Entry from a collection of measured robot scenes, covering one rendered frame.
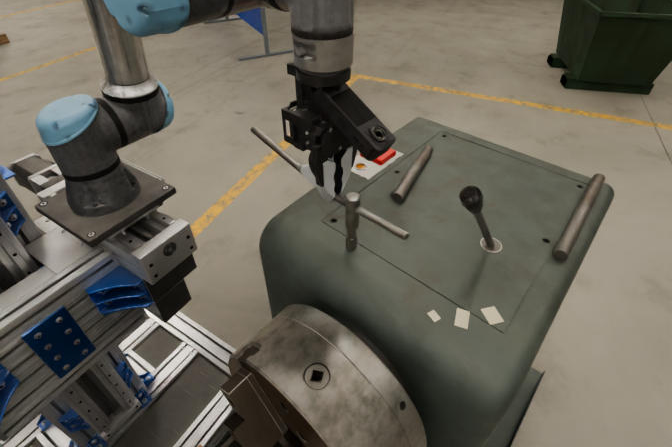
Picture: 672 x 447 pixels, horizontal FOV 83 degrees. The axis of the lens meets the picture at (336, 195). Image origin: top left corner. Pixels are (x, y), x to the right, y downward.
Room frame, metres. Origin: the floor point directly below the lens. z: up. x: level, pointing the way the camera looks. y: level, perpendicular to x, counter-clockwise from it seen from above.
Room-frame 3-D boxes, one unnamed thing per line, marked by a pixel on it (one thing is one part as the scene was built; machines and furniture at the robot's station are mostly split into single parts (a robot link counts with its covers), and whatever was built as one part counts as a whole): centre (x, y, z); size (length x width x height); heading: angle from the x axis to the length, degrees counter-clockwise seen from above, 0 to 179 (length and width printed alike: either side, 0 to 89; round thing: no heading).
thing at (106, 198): (0.70, 0.55, 1.21); 0.15 x 0.15 x 0.10
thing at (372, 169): (0.72, -0.08, 1.23); 0.13 x 0.08 x 0.06; 138
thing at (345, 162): (0.50, 0.01, 1.39); 0.06 x 0.03 x 0.09; 48
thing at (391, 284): (0.57, -0.22, 1.06); 0.59 x 0.48 x 0.39; 138
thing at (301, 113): (0.49, 0.02, 1.49); 0.09 x 0.08 x 0.12; 48
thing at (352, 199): (0.44, -0.03, 1.31); 0.02 x 0.02 x 0.12
